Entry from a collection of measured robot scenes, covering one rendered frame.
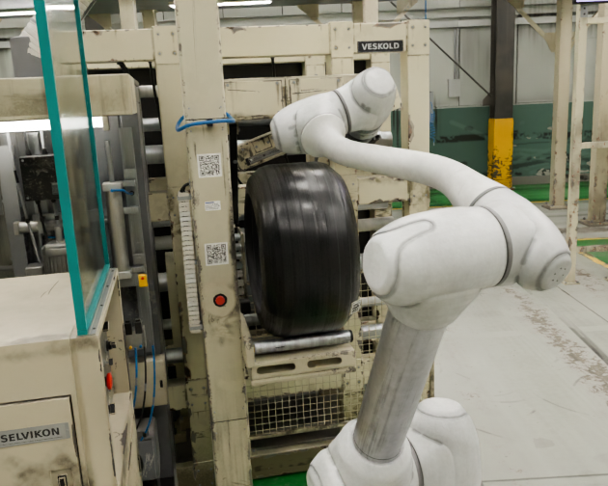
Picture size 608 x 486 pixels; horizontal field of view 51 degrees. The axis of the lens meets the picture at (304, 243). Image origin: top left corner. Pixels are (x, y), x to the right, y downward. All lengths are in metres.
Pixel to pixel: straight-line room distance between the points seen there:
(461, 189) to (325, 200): 0.91
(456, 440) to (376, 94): 0.75
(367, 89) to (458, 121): 10.35
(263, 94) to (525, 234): 1.49
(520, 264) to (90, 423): 0.90
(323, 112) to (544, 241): 0.58
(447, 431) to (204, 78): 1.26
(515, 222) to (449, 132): 10.69
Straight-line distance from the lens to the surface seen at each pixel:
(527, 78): 12.16
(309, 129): 1.38
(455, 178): 1.19
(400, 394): 1.17
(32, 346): 1.37
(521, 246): 1.02
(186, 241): 2.12
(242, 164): 2.49
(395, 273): 0.93
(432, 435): 1.45
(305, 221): 1.97
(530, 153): 12.17
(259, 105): 2.35
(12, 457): 1.48
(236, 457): 2.41
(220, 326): 2.20
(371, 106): 1.43
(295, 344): 2.18
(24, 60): 2.39
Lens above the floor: 1.71
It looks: 13 degrees down
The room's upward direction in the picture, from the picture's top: 3 degrees counter-clockwise
